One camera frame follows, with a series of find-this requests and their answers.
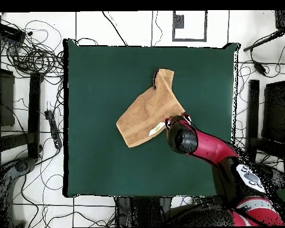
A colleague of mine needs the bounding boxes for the black rectangular box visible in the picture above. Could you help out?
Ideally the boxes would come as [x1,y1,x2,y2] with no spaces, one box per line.
[0,22,26,43]

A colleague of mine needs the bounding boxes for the dark flat panel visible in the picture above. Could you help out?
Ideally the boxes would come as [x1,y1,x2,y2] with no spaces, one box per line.
[0,67,15,127]
[262,80,285,143]

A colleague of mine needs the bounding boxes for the black power adapter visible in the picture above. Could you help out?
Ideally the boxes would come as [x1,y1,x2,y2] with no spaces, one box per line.
[253,61,268,77]

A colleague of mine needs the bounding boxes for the black cable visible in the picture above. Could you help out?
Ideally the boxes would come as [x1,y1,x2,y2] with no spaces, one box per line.
[102,11,128,46]

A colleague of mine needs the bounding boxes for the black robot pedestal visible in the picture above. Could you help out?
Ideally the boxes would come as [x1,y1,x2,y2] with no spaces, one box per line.
[114,196,173,227]

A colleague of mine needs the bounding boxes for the black power strip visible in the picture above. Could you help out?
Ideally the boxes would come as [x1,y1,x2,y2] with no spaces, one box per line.
[44,109,63,150]

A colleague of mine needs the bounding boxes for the orange terry towel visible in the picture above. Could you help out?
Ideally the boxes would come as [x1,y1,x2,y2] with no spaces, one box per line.
[115,68,186,148]

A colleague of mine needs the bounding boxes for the dark green table cloth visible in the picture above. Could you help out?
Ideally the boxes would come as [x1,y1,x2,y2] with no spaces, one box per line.
[62,38,240,199]

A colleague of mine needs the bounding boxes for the dark grey stand base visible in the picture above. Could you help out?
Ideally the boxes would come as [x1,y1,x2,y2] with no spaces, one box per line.
[258,163,285,191]
[0,156,37,227]

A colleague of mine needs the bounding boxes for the black rod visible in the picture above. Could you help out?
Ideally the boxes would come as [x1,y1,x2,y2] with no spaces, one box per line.
[242,30,285,52]

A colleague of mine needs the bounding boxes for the black floor beam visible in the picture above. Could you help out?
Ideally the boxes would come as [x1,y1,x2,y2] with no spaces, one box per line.
[245,79,260,163]
[27,72,44,159]

